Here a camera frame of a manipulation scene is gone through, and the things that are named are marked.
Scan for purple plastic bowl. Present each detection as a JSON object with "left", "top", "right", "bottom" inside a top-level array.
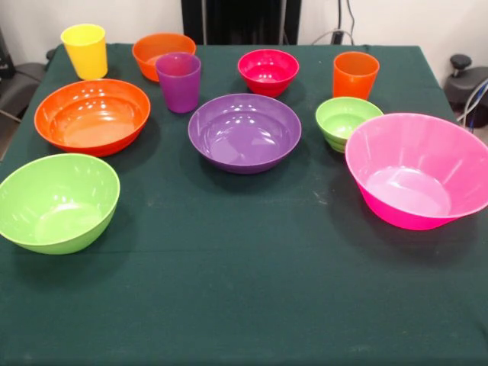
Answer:
[{"left": 187, "top": 93, "right": 303, "bottom": 175}]

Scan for small red plastic bowl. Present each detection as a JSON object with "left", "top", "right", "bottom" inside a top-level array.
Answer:
[{"left": 237, "top": 48, "right": 300, "bottom": 98}]

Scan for dark green tablecloth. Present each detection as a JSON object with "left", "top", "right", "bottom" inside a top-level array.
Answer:
[{"left": 0, "top": 43, "right": 488, "bottom": 366}]

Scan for small green plastic bowl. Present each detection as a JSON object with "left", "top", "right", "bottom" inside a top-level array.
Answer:
[{"left": 315, "top": 96, "right": 384, "bottom": 154}]

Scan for purple plastic cup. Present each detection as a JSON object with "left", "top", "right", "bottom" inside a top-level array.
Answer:
[{"left": 154, "top": 52, "right": 202, "bottom": 114}]

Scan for orange plastic cup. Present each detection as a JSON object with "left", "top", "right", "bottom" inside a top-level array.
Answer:
[{"left": 332, "top": 51, "right": 381, "bottom": 101}]

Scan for small orange plastic bowl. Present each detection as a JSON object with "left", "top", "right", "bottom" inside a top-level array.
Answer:
[{"left": 131, "top": 32, "right": 197, "bottom": 83}]

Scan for large orange plastic bowl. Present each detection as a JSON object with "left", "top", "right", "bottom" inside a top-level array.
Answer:
[{"left": 34, "top": 78, "right": 152, "bottom": 158}]

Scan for large pink plastic bowl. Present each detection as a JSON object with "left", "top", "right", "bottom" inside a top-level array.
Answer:
[{"left": 344, "top": 112, "right": 488, "bottom": 232}]

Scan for large green plastic bowl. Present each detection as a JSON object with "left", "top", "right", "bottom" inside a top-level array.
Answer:
[{"left": 0, "top": 152, "right": 121, "bottom": 255}]

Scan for yellow plastic cup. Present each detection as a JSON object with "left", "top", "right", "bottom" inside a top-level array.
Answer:
[{"left": 60, "top": 23, "right": 109, "bottom": 81}]

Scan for grey office chair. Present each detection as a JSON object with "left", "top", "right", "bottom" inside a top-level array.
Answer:
[{"left": 0, "top": 25, "right": 58, "bottom": 123}]

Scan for black hanging cable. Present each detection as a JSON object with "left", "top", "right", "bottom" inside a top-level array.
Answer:
[{"left": 344, "top": 0, "right": 358, "bottom": 32}]

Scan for white and blue cable bundle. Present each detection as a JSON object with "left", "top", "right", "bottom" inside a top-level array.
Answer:
[{"left": 457, "top": 82, "right": 488, "bottom": 130}]

